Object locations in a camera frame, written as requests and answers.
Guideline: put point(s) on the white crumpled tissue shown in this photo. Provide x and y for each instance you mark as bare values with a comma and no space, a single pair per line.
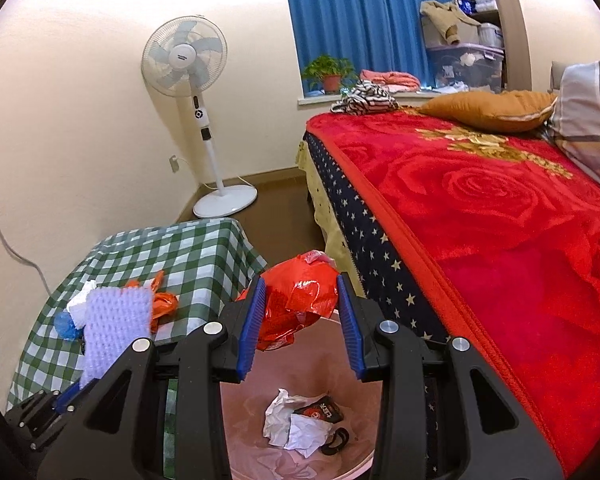
77,305

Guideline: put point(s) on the navy star bed sheet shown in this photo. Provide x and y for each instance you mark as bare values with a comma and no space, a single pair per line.
360,246

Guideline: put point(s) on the blue plastic wrapper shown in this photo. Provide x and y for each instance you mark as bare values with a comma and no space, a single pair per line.
65,327

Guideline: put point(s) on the beige jacket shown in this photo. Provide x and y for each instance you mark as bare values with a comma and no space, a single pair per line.
444,24

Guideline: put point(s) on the clear plastic storage box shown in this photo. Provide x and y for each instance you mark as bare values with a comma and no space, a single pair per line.
475,65

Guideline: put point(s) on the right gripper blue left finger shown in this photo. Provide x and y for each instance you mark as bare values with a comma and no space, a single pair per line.
253,311

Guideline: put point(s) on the white standing fan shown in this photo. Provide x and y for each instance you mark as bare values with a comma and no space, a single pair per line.
182,58

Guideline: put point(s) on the zebra striped cloth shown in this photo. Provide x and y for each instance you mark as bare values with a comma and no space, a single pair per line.
365,98

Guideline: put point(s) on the red plastic bag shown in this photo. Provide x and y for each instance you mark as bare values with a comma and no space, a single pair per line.
299,291

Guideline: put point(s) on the pink folded clothes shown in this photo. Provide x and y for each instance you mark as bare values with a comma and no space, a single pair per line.
394,82

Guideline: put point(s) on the red rose blanket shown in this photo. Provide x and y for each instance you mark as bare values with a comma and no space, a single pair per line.
502,234

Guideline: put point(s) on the black red snack packet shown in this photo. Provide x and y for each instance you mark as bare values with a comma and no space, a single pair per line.
324,409

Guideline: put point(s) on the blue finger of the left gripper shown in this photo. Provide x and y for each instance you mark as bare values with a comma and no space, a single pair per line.
73,396

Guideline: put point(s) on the orange brown pillow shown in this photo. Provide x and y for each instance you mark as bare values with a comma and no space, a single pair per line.
516,111

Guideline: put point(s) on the green white checkered tablecloth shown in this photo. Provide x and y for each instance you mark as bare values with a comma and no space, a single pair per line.
157,412

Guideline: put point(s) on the crumpled paper in basin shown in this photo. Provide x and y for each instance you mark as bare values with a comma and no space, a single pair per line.
284,428

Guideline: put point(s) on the lavender foam fruit net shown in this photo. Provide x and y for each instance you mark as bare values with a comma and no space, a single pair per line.
115,318

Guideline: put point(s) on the potted green plant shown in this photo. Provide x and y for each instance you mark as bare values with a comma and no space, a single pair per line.
329,73

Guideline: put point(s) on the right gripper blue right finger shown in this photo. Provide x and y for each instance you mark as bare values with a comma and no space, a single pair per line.
348,306

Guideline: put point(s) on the blue curtain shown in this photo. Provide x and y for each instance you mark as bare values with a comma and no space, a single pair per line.
379,35

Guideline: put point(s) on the wooden bookshelf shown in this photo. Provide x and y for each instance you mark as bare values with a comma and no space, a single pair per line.
509,18

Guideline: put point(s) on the pink plastic basin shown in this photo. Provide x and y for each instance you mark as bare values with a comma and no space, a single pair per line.
315,365

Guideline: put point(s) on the grey plaid pillow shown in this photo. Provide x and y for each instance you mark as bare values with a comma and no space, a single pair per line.
574,126

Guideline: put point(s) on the orange plastic bag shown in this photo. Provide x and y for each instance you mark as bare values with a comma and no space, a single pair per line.
164,304

